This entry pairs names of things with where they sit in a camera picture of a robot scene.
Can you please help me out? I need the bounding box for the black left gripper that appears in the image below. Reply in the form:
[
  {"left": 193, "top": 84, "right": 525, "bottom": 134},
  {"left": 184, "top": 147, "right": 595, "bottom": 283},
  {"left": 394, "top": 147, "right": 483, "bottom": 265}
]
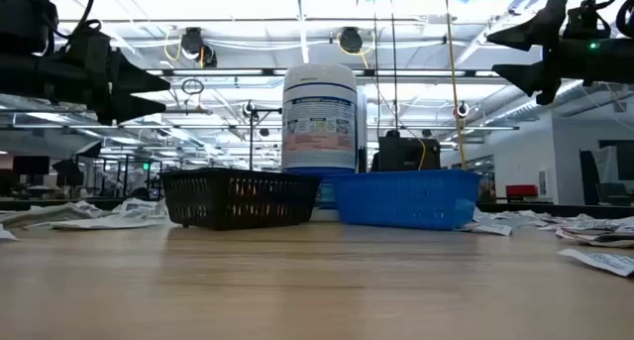
[{"left": 47, "top": 47, "right": 171, "bottom": 127}]

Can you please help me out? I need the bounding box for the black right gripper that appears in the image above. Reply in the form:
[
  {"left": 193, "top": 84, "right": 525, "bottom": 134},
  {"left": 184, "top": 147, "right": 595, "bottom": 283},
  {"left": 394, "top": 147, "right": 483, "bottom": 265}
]
[{"left": 486, "top": 0, "right": 620, "bottom": 107}]

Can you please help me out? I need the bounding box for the white disinfecting wipes canister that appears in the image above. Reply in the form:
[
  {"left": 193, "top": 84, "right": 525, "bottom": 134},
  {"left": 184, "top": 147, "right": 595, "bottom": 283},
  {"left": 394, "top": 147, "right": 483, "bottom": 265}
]
[{"left": 280, "top": 62, "right": 359, "bottom": 211}]

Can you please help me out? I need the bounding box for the white square alcohol pad packet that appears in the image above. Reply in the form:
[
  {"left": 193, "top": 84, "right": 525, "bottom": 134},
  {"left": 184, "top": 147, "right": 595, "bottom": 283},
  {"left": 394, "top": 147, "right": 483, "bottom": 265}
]
[
  {"left": 569, "top": 214, "right": 634, "bottom": 227},
  {"left": 557, "top": 224, "right": 634, "bottom": 236},
  {"left": 558, "top": 248, "right": 634, "bottom": 279},
  {"left": 112, "top": 197, "right": 169, "bottom": 221},
  {"left": 458, "top": 208, "right": 514, "bottom": 238},
  {"left": 494, "top": 209, "right": 546, "bottom": 223},
  {"left": 537, "top": 211, "right": 598, "bottom": 232}
]

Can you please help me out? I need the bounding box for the black softbox light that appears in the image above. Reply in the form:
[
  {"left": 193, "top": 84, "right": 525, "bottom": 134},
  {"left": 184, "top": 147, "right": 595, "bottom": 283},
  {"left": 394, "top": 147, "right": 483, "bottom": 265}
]
[
  {"left": 73, "top": 140, "right": 104, "bottom": 160},
  {"left": 52, "top": 159, "right": 85, "bottom": 187}
]

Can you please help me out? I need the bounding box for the black pole stand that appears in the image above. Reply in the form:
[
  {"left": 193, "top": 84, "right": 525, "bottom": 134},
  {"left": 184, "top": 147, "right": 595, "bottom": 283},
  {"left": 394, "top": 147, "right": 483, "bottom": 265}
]
[{"left": 247, "top": 106, "right": 283, "bottom": 171}]

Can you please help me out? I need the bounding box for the black monitor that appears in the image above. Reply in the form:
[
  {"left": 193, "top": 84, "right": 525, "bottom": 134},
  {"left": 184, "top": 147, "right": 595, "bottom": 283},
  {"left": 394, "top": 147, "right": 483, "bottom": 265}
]
[
  {"left": 597, "top": 140, "right": 634, "bottom": 182},
  {"left": 12, "top": 155, "right": 51, "bottom": 177}
]

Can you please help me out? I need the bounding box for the dark partition panel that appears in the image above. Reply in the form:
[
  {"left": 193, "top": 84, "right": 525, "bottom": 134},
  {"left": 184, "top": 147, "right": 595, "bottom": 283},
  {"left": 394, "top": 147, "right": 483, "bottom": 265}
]
[{"left": 579, "top": 149, "right": 601, "bottom": 206}]

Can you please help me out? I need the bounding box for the red bin on stand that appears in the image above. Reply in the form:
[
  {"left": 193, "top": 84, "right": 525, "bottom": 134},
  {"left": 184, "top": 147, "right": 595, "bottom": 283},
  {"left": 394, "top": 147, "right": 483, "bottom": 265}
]
[{"left": 504, "top": 183, "right": 540, "bottom": 202}]

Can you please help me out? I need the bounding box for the black plastic basket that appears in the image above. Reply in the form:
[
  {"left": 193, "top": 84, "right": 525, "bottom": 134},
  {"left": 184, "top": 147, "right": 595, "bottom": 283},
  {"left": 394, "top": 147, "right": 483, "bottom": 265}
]
[{"left": 158, "top": 167, "right": 322, "bottom": 232}]

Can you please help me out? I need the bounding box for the blue plastic basket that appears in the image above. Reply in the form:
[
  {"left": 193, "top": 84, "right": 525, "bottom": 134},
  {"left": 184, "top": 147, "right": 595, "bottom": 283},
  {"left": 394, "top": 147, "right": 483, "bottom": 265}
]
[{"left": 327, "top": 169, "right": 482, "bottom": 232}]

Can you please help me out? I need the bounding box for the black coiled cable loop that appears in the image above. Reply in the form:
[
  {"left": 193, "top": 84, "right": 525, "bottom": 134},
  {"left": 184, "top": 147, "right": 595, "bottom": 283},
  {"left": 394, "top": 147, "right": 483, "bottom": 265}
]
[{"left": 180, "top": 77, "right": 205, "bottom": 96}]

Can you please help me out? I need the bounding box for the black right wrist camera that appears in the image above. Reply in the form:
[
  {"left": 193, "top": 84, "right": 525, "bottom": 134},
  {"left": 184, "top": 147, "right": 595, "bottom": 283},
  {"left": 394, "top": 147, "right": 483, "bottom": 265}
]
[{"left": 564, "top": 0, "right": 613, "bottom": 41}]

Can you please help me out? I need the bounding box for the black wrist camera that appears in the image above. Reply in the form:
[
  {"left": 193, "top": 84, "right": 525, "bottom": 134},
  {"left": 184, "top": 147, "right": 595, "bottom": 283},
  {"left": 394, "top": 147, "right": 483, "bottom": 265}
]
[
  {"left": 66, "top": 20, "right": 113, "bottom": 76},
  {"left": 564, "top": 0, "right": 613, "bottom": 41}
]

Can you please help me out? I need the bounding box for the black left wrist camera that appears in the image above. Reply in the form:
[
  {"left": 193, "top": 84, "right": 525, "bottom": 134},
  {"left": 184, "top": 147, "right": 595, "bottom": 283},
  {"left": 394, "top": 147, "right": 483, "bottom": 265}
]
[{"left": 66, "top": 20, "right": 113, "bottom": 76}]

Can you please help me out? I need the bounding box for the yellow hanging cable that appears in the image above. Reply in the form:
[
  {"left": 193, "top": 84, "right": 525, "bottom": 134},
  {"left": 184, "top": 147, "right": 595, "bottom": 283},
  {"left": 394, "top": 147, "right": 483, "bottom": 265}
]
[
  {"left": 442, "top": 0, "right": 469, "bottom": 170},
  {"left": 415, "top": 136, "right": 428, "bottom": 171}
]

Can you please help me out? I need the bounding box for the black robot station frame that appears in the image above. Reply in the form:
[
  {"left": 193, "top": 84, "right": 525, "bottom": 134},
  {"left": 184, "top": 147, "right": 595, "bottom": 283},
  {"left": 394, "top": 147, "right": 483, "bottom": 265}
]
[{"left": 91, "top": 154, "right": 164, "bottom": 200}]

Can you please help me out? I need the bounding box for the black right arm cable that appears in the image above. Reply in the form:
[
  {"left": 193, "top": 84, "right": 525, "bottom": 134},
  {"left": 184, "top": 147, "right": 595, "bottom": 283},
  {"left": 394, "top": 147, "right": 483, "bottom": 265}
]
[{"left": 613, "top": 0, "right": 634, "bottom": 39}]

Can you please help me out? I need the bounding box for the black hanging cable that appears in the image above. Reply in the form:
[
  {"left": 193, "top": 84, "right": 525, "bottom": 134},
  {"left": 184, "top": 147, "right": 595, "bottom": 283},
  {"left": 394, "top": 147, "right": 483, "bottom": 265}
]
[
  {"left": 387, "top": 0, "right": 399, "bottom": 138},
  {"left": 370, "top": 0, "right": 381, "bottom": 138}
]

